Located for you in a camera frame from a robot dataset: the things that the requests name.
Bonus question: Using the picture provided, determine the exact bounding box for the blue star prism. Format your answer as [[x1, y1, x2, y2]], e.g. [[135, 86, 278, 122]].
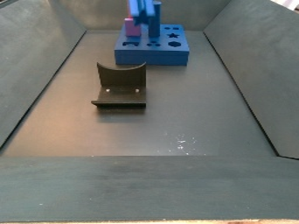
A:
[[128, 0, 155, 25]]

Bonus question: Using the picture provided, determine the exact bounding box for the black curved fixture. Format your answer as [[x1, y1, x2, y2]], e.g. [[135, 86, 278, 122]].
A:
[[91, 64, 146, 108]]

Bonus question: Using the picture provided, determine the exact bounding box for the blue shape sorter base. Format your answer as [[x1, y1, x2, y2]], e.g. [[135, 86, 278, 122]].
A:
[[115, 24, 190, 66]]

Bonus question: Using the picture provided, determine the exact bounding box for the purple square peg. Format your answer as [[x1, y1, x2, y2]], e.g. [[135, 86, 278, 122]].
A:
[[124, 17, 142, 37]]

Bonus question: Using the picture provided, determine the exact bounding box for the blue cylinder peg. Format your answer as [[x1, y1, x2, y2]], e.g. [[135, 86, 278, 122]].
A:
[[148, 1, 162, 38]]

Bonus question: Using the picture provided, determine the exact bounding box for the red rectangular peg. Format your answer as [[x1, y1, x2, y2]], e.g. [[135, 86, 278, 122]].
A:
[[126, 0, 132, 18]]

